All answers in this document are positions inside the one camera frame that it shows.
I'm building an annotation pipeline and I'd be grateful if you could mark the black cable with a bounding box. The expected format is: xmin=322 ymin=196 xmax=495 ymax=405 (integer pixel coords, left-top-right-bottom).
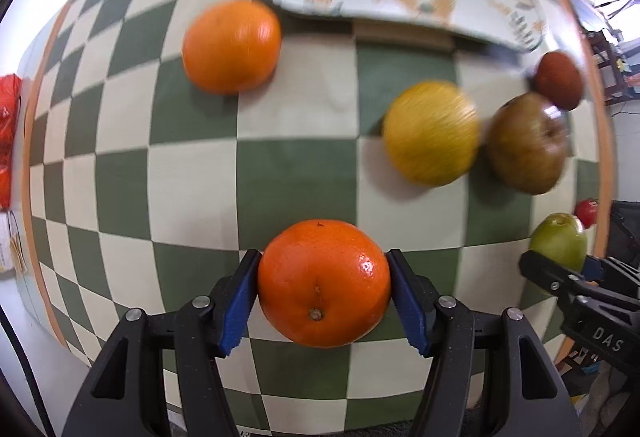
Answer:
xmin=0 ymin=306 xmax=55 ymax=437

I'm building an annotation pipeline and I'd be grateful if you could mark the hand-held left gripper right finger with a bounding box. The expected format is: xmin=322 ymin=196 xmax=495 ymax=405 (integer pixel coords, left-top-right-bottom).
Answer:
xmin=386 ymin=248 xmax=583 ymax=437

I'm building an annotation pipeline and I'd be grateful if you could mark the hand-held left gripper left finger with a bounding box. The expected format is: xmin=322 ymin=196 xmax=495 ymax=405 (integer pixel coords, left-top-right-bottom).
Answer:
xmin=62 ymin=249 xmax=263 ymax=437

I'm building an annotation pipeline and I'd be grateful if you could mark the dark wooden side table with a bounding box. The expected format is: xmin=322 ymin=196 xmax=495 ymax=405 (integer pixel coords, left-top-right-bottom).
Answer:
xmin=582 ymin=29 xmax=631 ymax=105

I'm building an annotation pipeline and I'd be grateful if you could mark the dark red peach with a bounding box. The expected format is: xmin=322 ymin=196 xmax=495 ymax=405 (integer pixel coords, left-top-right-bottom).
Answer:
xmin=532 ymin=51 xmax=585 ymax=112

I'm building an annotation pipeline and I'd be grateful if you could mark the yellow citrus fruit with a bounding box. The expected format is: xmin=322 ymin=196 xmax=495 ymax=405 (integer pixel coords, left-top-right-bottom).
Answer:
xmin=382 ymin=80 xmax=482 ymax=188

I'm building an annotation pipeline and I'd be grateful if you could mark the green white checkered tablecloth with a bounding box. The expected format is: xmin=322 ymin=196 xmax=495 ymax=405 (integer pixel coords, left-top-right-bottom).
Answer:
xmin=22 ymin=0 xmax=616 ymax=433

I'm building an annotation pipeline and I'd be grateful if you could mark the red-brown apple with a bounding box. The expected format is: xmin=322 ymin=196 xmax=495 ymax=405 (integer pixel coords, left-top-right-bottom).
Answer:
xmin=486 ymin=92 xmax=571 ymax=196

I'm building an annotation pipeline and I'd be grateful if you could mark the red plastic bag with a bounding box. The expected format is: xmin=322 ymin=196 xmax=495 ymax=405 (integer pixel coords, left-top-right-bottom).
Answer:
xmin=0 ymin=74 xmax=24 ymax=210

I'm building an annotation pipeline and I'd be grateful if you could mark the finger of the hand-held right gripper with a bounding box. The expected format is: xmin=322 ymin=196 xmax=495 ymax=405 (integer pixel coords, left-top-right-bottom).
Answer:
xmin=581 ymin=255 xmax=640 ymax=304
xmin=518 ymin=250 xmax=587 ymax=299

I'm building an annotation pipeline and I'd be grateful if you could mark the green apple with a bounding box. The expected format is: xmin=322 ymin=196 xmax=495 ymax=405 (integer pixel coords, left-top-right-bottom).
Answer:
xmin=529 ymin=212 xmax=588 ymax=274

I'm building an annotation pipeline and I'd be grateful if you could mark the orange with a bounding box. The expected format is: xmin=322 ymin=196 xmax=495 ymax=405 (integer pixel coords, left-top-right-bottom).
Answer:
xmin=181 ymin=0 xmax=283 ymax=96
xmin=256 ymin=218 xmax=392 ymax=349

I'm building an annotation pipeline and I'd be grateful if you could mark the small red tomato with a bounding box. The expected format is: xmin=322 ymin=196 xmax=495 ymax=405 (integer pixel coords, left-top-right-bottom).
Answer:
xmin=573 ymin=198 xmax=599 ymax=228

